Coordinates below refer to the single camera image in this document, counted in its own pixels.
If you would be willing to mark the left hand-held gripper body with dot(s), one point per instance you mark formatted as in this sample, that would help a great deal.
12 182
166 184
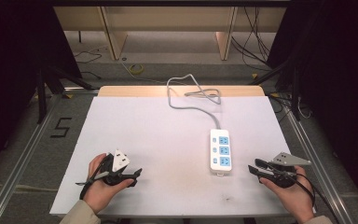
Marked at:
118 161

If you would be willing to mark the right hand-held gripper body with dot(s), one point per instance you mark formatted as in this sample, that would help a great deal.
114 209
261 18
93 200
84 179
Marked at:
287 160

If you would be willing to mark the white power strip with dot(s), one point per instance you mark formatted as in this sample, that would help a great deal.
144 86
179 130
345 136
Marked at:
215 166

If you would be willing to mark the person's left hand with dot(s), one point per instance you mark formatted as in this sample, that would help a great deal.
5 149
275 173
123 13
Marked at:
101 194

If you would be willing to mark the person's right hand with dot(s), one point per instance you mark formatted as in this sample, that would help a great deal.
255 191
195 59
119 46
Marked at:
296 199

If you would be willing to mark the white table mat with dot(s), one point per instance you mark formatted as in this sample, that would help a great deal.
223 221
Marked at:
155 140

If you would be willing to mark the black metal stand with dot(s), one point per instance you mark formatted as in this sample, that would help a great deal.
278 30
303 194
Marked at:
295 93
41 93

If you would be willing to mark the yellow tape roll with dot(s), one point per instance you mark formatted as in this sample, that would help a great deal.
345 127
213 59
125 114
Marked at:
131 69

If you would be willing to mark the dark curtain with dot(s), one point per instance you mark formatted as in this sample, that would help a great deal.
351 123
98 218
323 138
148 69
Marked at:
9 62
338 77

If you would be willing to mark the aluminium floor rail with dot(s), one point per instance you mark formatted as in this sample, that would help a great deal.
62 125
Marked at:
317 161
18 165

